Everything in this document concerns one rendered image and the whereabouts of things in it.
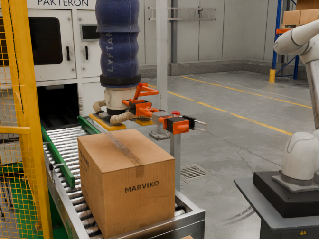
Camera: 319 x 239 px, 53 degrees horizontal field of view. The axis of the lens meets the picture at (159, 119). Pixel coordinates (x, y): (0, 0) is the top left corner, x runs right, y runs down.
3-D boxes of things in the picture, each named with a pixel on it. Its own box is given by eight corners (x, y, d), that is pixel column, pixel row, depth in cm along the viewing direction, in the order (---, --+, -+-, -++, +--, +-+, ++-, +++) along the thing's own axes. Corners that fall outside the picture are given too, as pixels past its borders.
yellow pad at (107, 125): (89, 116, 192) (88, 108, 191) (104, 114, 197) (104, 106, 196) (108, 132, 164) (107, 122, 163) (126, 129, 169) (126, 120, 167)
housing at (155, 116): (150, 122, 145) (150, 113, 143) (164, 120, 148) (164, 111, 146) (158, 126, 139) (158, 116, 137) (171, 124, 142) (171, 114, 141)
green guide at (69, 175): (30, 129, 352) (29, 121, 350) (40, 128, 357) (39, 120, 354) (60, 191, 216) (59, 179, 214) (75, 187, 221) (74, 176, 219)
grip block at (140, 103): (127, 112, 162) (127, 101, 161) (145, 110, 167) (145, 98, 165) (135, 115, 155) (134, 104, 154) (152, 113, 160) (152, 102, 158)
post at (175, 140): (169, 236, 257) (169, 117, 230) (176, 233, 260) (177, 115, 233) (173, 240, 251) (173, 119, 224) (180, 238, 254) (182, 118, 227)
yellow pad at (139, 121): (117, 112, 201) (117, 105, 200) (132, 110, 206) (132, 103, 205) (141, 126, 173) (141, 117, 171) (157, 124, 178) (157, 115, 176)
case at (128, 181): (81, 192, 216) (77, 136, 205) (136, 180, 233) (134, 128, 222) (106, 243, 164) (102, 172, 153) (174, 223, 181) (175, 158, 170)
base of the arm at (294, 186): (294, 172, 182) (295, 163, 180) (323, 189, 161) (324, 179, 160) (266, 175, 177) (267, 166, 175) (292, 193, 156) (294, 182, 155)
